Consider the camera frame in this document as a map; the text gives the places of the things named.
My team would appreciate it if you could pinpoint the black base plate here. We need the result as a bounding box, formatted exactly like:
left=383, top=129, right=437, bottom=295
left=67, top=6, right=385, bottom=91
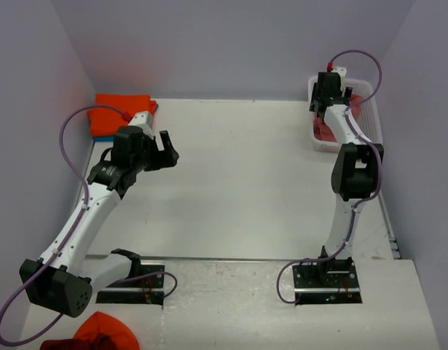
left=292, top=257, right=362, bottom=305
left=95, top=262, right=165, bottom=306

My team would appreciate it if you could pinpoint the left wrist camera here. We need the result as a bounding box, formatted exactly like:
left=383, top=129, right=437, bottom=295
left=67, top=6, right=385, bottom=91
left=129, top=111, right=153, bottom=129

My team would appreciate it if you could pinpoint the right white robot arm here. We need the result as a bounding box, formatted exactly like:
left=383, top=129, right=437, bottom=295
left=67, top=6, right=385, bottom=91
left=310, top=71, right=384, bottom=287

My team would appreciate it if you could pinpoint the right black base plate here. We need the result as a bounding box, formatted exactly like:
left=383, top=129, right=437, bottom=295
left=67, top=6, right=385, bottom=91
left=292, top=257, right=362, bottom=305

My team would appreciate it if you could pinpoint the folded blue t shirt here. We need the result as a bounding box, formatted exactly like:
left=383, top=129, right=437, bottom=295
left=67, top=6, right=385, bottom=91
left=92, top=104, right=161, bottom=144

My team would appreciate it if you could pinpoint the dark red cloth at front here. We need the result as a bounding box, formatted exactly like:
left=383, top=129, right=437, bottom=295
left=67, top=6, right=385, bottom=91
left=39, top=335, right=117, bottom=350

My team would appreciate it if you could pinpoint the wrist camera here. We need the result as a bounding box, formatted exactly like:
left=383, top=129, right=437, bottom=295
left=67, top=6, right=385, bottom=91
left=331, top=66, right=347, bottom=79
left=129, top=111, right=153, bottom=129

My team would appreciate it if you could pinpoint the folded orange t shirt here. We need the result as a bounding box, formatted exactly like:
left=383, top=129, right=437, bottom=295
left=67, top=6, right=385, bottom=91
left=87, top=93, right=158, bottom=138

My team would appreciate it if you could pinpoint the white plastic basket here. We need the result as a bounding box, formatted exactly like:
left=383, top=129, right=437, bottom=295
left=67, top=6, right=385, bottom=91
left=309, top=78, right=383, bottom=152

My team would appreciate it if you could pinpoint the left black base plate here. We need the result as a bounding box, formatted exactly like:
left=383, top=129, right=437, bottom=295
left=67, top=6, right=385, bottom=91
left=95, top=262, right=165, bottom=306

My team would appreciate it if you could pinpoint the orange cloth at front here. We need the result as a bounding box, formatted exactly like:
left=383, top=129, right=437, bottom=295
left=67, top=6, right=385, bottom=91
left=73, top=311, right=141, bottom=350

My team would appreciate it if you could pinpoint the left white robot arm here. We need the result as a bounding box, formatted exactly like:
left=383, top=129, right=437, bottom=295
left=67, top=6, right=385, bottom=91
left=19, top=126, right=179, bottom=318

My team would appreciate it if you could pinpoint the pink t shirt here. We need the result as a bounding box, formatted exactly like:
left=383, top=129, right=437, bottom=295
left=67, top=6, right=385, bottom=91
left=313, top=93, right=362, bottom=142

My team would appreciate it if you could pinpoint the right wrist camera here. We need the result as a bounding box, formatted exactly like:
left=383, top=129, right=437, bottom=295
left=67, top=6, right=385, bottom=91
left=331, top=66, right=347, bottom=79

